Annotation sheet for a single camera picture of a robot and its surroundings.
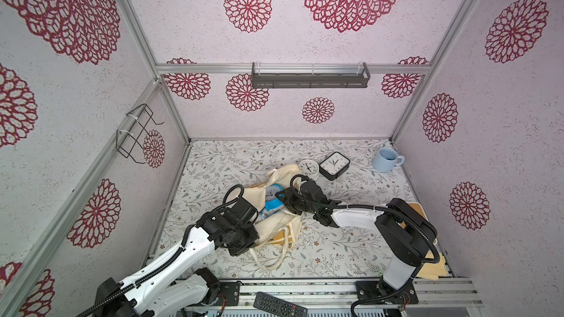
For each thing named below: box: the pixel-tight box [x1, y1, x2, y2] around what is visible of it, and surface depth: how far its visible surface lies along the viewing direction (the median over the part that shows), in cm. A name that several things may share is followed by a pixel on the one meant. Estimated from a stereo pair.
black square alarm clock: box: [318, 151, 351, 181], surface depth 108 cm
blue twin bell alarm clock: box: [264, 183, 285, 213], surface depth 90 cm
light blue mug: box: [372, 146, 405, 173], surface depth 108 cm
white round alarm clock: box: [298, 159, 320, 182], surface depth 105 cm
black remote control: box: [253, 291, 309, 317], surface depth 71 cm
